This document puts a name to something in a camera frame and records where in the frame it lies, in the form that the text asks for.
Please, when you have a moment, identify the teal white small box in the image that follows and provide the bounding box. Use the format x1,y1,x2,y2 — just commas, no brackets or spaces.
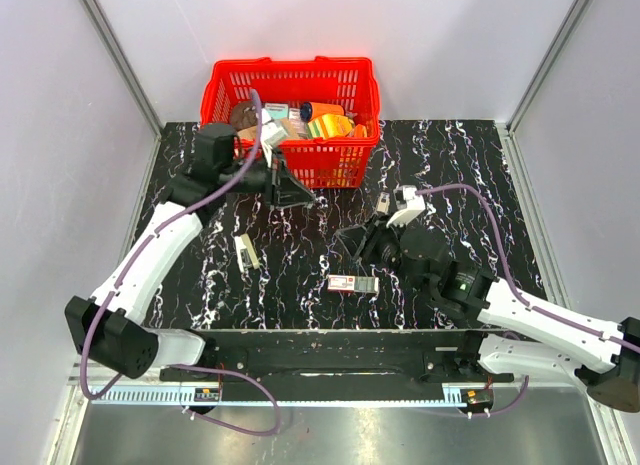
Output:
264,102,289,120

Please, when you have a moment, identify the aluminium frame rail front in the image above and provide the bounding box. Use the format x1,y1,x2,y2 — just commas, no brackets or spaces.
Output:
88,357,587,413

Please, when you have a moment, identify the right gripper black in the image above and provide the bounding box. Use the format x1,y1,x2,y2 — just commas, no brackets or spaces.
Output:
335,212,428,294

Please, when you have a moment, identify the red plastic shopping basket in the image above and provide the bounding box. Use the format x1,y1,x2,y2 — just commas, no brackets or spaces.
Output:
200,56,380,189

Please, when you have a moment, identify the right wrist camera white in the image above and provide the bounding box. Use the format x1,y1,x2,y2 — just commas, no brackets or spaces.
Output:
386,185,426,228

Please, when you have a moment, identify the red white staple box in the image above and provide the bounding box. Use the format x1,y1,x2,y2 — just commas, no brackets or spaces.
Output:
327,275,356,292

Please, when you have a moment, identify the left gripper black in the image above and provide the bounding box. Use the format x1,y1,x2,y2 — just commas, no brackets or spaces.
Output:
222,148,317,211

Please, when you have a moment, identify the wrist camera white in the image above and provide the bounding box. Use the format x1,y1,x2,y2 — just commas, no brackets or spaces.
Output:
386,185,426,228
257,108,288,149

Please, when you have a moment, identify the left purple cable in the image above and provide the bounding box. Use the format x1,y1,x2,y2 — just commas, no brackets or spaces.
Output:
79,88,283,437

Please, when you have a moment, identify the grey staple strip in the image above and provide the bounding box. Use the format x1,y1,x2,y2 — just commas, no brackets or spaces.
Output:
353,276,379,294

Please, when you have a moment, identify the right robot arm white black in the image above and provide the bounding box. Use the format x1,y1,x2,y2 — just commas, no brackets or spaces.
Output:
336,217,639,413

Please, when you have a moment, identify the purple cable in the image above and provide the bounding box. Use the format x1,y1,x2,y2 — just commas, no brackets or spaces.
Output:
79,88,283,437
414,183,640,419

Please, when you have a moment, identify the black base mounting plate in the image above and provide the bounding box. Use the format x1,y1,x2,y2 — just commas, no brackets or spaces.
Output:
158,327,516,386

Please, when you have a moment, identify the brown cardboard box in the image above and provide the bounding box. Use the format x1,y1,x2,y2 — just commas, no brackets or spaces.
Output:
238,119,308,141

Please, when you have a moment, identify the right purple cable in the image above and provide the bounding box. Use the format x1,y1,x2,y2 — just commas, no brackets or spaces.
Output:
414,183,640,419

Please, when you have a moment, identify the brown round cookie pack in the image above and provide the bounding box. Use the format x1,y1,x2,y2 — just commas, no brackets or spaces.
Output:
229,101,258,131

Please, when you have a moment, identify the orange bottle blue cap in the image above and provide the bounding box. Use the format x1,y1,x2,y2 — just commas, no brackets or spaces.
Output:
299,102,345,123

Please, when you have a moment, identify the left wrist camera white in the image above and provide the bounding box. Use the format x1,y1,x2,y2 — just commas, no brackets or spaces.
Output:
257,108,288,149

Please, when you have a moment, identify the yellow green snack pack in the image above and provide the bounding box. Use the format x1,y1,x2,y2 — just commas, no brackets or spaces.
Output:
307,114,355,139

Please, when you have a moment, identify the beige staple remover tool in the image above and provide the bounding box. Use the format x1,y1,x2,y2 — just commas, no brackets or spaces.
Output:
376,192,391,215

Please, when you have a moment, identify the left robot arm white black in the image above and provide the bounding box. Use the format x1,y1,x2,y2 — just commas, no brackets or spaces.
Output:
64,121,315,381

